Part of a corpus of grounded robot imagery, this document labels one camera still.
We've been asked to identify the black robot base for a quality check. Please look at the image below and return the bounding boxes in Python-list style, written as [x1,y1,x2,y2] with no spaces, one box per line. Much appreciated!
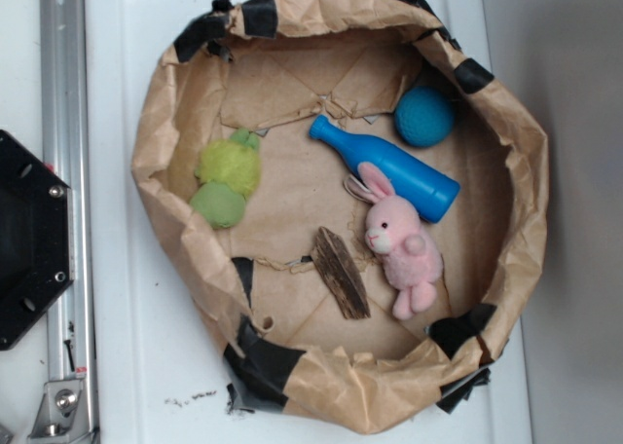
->
[1,130,72,352]

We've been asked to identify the brown wood chip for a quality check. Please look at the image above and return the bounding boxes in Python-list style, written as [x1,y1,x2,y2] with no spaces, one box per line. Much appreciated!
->
[311,227,371,319]

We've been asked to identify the brown paper bag bin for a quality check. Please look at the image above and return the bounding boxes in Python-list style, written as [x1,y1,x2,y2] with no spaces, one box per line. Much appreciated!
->
[131,0,549,434]

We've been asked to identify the green plush toy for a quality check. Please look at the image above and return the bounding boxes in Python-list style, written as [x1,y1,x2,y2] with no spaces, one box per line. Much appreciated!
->
[190,129,261,229]

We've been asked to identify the pink plush bunny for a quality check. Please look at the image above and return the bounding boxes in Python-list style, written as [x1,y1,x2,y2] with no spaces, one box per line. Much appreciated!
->
[345,162,443,320]

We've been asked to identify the blue plastic bottle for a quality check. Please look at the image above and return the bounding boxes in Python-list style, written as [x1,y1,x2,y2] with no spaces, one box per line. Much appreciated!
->
[310,115,460,223]

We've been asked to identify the blue textured ball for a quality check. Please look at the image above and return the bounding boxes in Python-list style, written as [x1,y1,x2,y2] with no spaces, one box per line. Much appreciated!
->
[394,86,456,148]

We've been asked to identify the aluminium extrusion rail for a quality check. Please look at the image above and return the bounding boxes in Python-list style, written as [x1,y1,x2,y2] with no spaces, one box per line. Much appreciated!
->
[40,0,100,440]

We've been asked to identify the metal corner bracket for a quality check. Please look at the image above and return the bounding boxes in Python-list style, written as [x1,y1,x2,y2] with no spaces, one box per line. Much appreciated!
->
[27,379,99,444]

